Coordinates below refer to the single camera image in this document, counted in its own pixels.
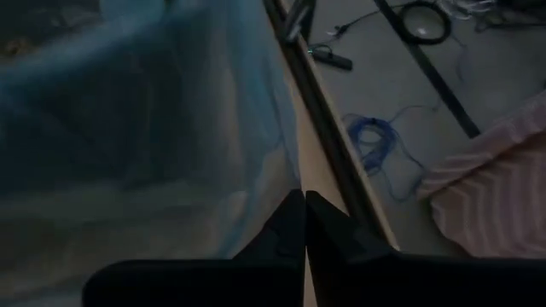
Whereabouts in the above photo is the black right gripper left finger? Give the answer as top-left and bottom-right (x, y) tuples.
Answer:
(83, 190), (307, 307)

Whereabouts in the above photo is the black power adapter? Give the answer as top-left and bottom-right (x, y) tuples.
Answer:
(307, 42), (355, 72)

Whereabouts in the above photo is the blue plastic trash bag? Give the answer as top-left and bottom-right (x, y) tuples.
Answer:
(0, 0), (303, 307)

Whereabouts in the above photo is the black cable coil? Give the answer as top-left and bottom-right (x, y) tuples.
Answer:
(397, 0), (454, 47)

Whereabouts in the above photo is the pink chevron cloth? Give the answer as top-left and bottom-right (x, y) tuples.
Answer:
(415, 90), (546, 260)

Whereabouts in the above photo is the black table frame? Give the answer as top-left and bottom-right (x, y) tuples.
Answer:
(260, 0), (387, 244)

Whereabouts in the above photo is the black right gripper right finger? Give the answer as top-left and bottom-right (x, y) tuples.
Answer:
(305, 190), (546, 307)

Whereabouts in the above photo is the blue cable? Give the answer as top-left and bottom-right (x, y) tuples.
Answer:
(342, 104), (430, 204)

